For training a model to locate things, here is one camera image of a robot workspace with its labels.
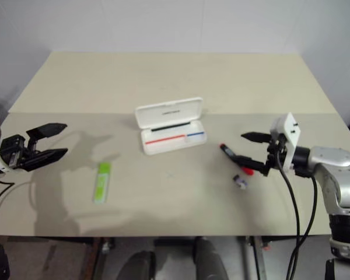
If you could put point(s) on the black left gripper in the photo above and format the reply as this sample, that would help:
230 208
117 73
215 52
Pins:
13 150

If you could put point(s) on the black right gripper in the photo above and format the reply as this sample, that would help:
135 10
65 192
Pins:
277 151

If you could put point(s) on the black marker with red cap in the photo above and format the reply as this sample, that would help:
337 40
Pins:
227 150

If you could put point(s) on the small white purple eraser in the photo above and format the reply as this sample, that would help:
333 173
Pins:
240 181

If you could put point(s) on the green ruler box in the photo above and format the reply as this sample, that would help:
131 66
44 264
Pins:
102 182

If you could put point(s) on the white plastic pencil case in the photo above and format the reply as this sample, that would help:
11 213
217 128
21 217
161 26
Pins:
169 122

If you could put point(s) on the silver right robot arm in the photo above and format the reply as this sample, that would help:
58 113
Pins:
335 163

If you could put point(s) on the dark rounded shape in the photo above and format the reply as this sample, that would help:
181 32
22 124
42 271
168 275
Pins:
210 259

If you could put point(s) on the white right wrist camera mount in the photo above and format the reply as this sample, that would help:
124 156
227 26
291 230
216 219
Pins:
290 131

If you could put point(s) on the metal table leg frame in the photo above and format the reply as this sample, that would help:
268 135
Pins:
100 256
252 256

